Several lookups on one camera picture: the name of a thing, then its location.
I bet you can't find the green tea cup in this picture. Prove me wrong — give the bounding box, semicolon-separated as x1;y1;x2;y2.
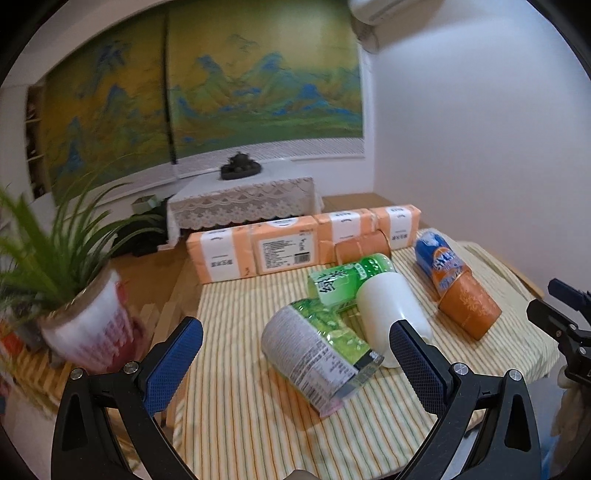
308;253;396;311

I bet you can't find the white plastic cup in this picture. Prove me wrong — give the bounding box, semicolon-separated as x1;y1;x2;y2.
356;272;433;369

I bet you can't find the lying orange paper cup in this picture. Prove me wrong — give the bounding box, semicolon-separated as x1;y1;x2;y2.
335;230;391;265

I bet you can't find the wooden slatted plant stand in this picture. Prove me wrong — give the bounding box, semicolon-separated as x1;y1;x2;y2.
0;299;187;416

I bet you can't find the white purple flower pot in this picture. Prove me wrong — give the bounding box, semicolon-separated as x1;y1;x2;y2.
38;266;143;374

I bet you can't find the green spider plant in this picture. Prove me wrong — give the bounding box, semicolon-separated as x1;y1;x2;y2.
1;174;162;323

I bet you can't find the orange tissue pack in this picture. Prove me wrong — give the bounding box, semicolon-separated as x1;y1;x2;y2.
250;216;320;275
186;226;256;284
370;204;422;250
314;208;376;265

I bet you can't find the green labelled snack package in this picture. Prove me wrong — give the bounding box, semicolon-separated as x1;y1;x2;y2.
260;298;384;418

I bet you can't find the white air conditioner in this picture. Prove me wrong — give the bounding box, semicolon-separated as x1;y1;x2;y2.
348;0;416;26

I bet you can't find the landscape painting wall scroll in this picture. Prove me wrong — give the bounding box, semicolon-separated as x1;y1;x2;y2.
40;1;363;201

